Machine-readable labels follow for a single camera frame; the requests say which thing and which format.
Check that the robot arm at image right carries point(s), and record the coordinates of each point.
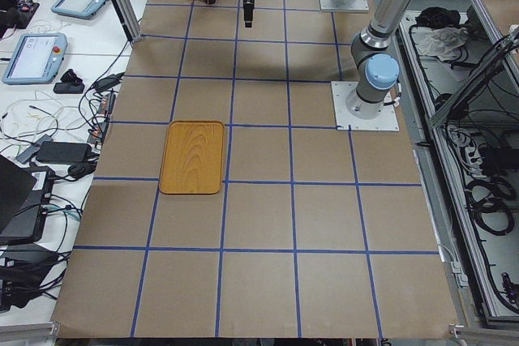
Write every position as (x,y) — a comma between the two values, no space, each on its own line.
(378,71)

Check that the wooden tray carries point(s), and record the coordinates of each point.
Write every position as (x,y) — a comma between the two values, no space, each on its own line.
(193,158)

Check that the teach pendant far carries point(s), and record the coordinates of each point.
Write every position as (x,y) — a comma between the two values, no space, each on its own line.
(81,9)

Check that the teach pendant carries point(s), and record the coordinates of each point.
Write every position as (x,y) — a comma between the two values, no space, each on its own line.
(36,59)
(81,9)

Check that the crumpled white cloth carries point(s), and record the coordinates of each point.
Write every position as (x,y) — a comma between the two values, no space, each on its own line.
(444,44)

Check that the teach pendant near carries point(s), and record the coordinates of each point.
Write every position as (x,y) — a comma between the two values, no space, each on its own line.
(36,59)

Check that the black power adapter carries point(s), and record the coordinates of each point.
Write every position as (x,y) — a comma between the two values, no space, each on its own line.
(63,152)

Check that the black laptop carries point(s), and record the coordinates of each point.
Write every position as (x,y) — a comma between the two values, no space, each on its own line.
(24,193)

